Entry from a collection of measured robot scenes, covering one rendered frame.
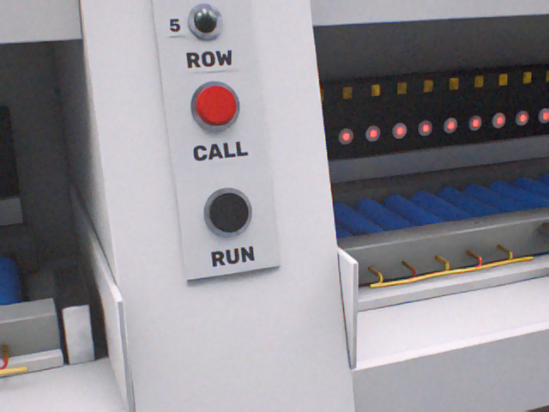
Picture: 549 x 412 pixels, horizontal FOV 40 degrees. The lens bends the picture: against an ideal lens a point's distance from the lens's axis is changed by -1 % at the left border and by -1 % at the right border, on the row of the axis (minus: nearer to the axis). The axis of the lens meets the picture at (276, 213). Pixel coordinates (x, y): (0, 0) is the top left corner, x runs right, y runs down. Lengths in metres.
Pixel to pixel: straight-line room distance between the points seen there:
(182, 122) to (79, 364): 0.12
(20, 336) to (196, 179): 0.11
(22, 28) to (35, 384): 0.15
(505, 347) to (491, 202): 0.16
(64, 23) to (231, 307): 0.13
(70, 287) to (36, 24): 0.12
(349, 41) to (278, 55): 0.24
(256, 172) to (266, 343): 0.07
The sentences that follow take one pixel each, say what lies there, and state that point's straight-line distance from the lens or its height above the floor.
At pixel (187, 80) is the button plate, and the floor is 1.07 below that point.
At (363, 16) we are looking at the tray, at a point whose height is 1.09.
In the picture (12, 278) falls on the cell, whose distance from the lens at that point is 0.41.
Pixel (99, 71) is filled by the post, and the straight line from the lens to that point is 0.31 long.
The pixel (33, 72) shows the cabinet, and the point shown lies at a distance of 0.51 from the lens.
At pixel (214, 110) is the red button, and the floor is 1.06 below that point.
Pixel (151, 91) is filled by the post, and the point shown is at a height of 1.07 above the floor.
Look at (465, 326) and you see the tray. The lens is 0.38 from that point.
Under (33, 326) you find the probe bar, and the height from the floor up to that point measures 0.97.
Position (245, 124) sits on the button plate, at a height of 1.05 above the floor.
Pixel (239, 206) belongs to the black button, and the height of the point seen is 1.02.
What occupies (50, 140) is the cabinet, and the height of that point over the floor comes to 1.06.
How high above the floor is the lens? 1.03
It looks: 4 degrees down
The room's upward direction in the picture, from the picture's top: 7 degrees counter-clockwise
